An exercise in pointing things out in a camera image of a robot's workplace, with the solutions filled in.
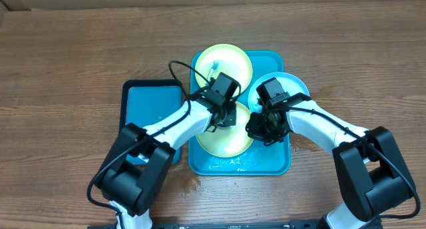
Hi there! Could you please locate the light blue plate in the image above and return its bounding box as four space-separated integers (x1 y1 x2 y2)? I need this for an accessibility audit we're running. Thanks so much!
248 72 310 113

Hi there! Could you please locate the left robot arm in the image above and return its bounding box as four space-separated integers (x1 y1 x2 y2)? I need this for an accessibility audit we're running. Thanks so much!
87 97 236 228

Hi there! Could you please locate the yellow plate with blue stain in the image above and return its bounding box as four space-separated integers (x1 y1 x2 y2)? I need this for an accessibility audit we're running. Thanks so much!
194 44 253 97

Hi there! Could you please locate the teal plastic tray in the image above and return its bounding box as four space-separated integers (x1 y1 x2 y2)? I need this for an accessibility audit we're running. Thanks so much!
188 51 291 176

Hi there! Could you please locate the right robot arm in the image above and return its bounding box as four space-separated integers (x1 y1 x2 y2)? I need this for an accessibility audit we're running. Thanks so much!
246 93 421 228

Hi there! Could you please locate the black tray with water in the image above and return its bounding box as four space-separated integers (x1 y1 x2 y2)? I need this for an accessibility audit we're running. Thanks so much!
118 79 184 166

